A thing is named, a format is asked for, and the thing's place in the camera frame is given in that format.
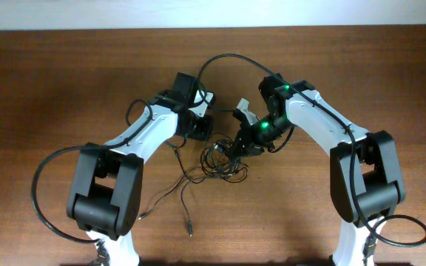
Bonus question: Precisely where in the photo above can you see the black usb cables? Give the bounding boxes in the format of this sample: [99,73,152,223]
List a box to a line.
[138,132,251,237]

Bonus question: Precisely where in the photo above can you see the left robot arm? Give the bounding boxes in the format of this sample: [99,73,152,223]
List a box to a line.
[67,72,215,265]

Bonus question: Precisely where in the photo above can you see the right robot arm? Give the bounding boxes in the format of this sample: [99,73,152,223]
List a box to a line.
[227,74,406,265]

